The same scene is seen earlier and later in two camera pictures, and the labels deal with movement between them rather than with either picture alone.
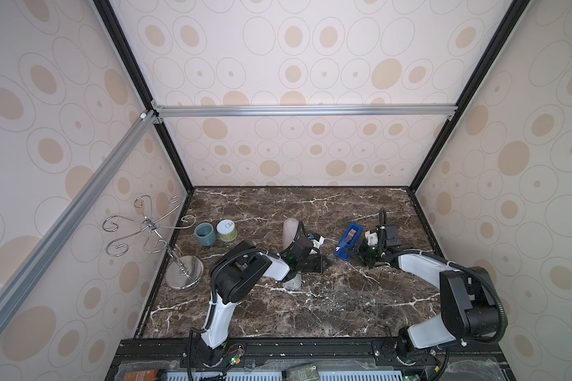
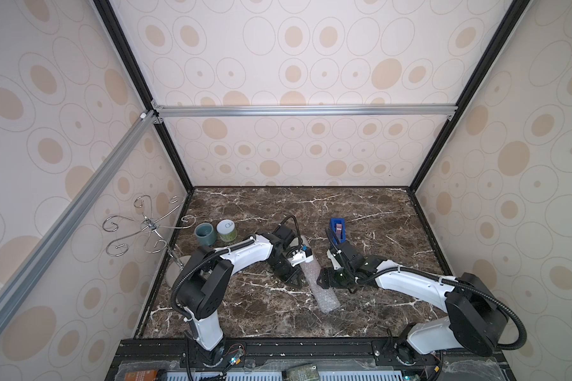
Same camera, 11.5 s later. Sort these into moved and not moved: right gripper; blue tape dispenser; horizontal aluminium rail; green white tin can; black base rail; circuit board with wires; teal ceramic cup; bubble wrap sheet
Moved: right gripper; bubble wrap sheet; blue tape dispenser
Not moved: horizontal aluminium rail; teal ceramic cup; green white tin can; black base rail; circuit board with wires
